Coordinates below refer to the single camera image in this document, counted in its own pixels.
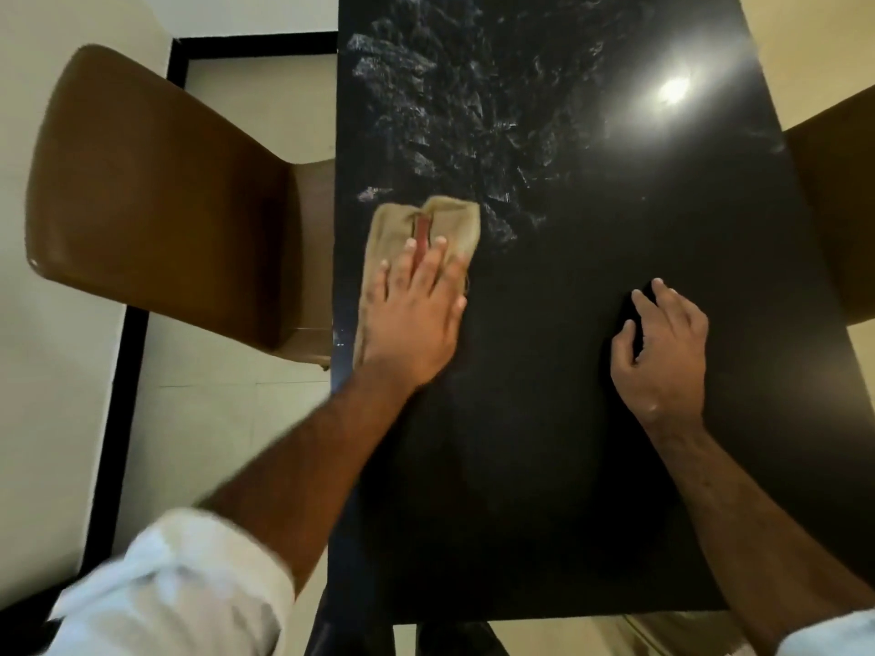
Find person's right hand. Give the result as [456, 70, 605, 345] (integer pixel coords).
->
[610, 278, 710, 431]

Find beige cleaning cloth red stripe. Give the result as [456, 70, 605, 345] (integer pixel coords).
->
[352, 195, 481, 369]

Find white shirt sleeve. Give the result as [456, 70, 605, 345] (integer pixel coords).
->
[44, 508, 296, 656]
[776, 608, 875, 656]

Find person's right forearm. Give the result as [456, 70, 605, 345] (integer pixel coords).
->
[643, 413, 875, 653]

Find person's left hand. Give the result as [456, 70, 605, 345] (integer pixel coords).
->
[360, 237, 471, 393]

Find brown plastic chair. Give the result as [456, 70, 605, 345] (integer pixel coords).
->
[25, 44, 336, 371]
[782, 85, 875, 328]

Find person's left forearm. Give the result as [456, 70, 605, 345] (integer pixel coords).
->
[195, 362, 421, 595]

